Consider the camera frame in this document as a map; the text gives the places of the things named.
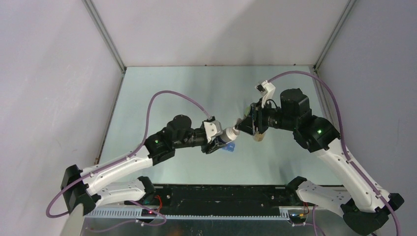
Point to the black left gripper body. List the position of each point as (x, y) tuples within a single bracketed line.
[(207, 148)]

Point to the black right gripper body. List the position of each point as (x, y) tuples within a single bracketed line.
[(262, 115)]

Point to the blue pill organizer box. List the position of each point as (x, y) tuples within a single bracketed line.
[(230, 147)]

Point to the clear amber pill bottle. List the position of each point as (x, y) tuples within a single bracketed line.
[(258, 137)]

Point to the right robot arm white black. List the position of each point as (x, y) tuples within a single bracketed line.
[(364, 205)]

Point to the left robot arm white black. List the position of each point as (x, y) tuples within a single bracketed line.
[(98, 185)]

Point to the left controller board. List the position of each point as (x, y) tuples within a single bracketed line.
[(149, 213)]

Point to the controller board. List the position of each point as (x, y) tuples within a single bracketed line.
[(149, 213), (298, 218)]

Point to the right controller board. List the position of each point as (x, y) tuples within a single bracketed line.
[(298, 218)]

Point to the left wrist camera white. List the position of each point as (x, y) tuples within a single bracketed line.
[(212, 128)]

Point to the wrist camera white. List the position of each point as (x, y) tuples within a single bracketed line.
[(266, 89), (212, 128)]

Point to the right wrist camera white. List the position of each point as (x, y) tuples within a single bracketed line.
[(266, 89)]

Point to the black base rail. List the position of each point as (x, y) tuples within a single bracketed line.
[(222, 200)]

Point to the grey slotted cable duct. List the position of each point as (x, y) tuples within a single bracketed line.
[(138, 213)]

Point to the right aluminium frame post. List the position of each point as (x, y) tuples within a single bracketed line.
[(334, 33)]

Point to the aluminium frame post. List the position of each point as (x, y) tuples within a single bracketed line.
[(334, 33), (97, 20)]

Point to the left aluminium frame post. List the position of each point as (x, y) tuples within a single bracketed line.
[(97, 20)]

